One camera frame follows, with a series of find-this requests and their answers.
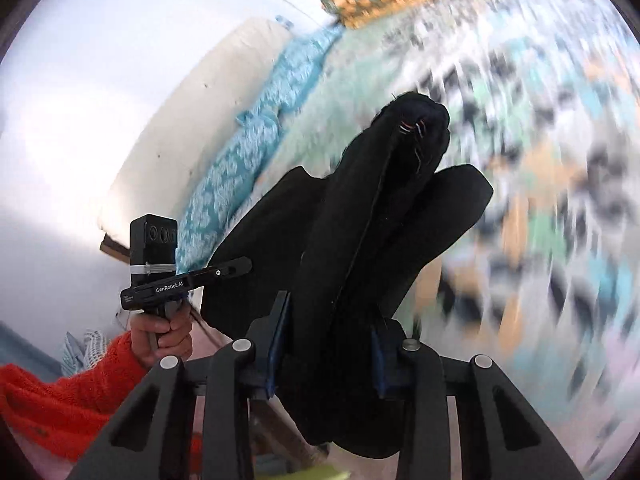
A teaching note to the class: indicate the cream mattress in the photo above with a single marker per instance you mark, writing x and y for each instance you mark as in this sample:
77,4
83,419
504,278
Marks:
190,125

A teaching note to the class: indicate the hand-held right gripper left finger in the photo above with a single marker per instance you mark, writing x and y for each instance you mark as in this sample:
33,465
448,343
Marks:
274,355

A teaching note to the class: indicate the teal patterned cloth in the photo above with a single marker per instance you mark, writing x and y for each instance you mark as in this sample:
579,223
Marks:
250,145

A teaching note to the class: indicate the black pants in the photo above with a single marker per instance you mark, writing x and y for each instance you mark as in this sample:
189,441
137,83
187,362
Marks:
360,220

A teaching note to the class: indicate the person's left hand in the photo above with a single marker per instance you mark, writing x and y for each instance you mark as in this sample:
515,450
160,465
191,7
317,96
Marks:
175,342

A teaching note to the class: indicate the person's left forearm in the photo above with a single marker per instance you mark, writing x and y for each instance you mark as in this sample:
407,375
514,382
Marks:
60,400

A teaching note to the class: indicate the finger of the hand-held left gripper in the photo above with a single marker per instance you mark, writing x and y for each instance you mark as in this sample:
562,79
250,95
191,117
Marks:
225,270

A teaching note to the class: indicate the yellow cloth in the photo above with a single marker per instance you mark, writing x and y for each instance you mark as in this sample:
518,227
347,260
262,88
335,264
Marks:
310,472

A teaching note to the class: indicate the checkered cloth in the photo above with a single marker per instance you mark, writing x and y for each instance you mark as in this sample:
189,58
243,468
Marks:
82,352

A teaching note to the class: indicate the printed bedsheet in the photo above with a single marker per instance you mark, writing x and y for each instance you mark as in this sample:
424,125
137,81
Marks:
525,135

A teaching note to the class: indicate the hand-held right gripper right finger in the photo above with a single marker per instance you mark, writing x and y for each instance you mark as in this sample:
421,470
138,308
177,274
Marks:
378,367

